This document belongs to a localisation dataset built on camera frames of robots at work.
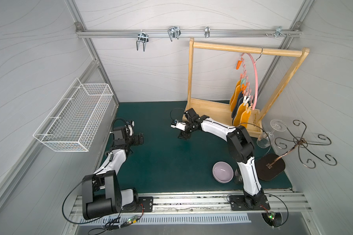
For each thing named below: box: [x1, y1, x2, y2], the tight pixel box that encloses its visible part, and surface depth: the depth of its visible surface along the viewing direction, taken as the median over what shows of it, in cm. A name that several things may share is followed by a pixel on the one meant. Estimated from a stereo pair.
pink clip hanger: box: [236, 47, 264, 111], surface depth 83 cm
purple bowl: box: [212, 161, 234, 184], surface depth 83 cm
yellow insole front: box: [239, 110, 252, 129], surface depth 84 cm
